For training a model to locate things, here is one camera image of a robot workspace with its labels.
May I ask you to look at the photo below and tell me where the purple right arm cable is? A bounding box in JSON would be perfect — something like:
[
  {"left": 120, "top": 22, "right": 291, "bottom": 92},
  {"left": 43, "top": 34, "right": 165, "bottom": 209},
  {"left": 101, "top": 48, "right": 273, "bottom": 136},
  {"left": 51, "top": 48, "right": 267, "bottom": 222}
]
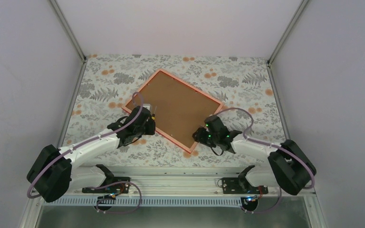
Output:
[{"left": 214, "top": 107, "right": 316, "bottom": 215}]

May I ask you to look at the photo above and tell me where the yellow handled screwdriver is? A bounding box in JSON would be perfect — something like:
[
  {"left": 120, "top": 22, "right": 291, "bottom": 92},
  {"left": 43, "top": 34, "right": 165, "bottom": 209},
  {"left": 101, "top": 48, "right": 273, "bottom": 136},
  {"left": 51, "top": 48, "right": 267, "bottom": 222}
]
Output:
[{"left": 151, "top": 106, "right": 157, "bottom": 120}]

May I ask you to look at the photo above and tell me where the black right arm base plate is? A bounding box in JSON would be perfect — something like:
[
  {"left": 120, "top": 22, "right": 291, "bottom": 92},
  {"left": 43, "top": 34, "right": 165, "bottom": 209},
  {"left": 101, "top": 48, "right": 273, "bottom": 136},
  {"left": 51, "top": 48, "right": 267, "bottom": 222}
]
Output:
[{"left": 221, "top": 177, "right": 269, "bottom": 195}]

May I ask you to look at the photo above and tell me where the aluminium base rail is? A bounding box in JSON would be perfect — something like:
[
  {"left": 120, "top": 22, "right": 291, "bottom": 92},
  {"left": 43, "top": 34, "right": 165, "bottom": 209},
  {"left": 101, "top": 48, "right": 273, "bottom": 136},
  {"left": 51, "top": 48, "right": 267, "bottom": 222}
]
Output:
[{"left": 33, "top": 167, "right": 316, "bottom": 197}]

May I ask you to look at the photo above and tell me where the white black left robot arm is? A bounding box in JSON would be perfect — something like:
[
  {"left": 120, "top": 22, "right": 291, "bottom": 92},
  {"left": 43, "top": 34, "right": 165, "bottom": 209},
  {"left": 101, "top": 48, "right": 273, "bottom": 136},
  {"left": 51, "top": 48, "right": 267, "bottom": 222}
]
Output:
[{"left": 26, "top": 104, "right": 155, "bottom": 202}]

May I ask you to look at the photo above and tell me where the grey slotted cable duct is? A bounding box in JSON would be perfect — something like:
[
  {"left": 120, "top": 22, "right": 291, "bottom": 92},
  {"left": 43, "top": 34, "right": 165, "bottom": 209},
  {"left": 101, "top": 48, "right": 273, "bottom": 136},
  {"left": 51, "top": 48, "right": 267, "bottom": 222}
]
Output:
[{"left": 43, "top": 196, "right": 241, "bottom": 207}]

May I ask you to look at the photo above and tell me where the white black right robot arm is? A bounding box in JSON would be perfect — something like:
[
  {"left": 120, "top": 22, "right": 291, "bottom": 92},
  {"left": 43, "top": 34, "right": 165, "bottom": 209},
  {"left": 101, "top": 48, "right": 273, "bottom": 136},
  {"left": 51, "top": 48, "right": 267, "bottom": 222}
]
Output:
[{"left": 192, "top": 115, "right": 317, "bottom": 195}]

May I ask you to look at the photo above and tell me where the aluminium corner post left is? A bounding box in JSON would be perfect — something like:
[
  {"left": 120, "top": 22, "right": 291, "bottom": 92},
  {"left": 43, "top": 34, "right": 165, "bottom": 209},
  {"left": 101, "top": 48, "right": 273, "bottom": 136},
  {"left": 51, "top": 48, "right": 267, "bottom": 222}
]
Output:
[{"left": 48, "top": 0, "right": 86, "bottom": 63}]

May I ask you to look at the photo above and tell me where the aluminium corner post right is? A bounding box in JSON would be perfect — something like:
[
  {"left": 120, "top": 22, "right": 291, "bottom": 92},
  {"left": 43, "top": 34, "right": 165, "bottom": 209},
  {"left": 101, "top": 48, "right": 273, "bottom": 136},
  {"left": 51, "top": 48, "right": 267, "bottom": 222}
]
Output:
[{"left": 267, "top": 0, "right": 310, "bottom": 68}]

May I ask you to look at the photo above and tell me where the red picture frame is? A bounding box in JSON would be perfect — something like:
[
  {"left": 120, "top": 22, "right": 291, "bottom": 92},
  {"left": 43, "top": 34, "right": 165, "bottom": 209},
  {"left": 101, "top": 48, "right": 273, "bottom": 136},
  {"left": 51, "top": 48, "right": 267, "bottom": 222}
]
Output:
[{"left": 122, "top": 69, "right": 223, "bottom": 153}]

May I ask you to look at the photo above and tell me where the aluminium corner post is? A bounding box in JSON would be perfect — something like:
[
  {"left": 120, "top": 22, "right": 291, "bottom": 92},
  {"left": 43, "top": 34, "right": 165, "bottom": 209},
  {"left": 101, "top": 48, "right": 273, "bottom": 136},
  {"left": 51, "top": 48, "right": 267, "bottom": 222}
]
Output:
[
  {"left": 48, "top": 0, "right": 86, "bottom": 63},
  {"left": 267, "top": 0, "right": 310, "bottom": 68}
]

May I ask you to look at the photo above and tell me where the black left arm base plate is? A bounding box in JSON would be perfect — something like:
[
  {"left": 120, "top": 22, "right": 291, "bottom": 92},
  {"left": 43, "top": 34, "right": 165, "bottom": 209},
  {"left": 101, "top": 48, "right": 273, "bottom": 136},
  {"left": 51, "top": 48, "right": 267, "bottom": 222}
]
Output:
[{"left": 82, "top": 177, "right": 131, "bottom": 195}]

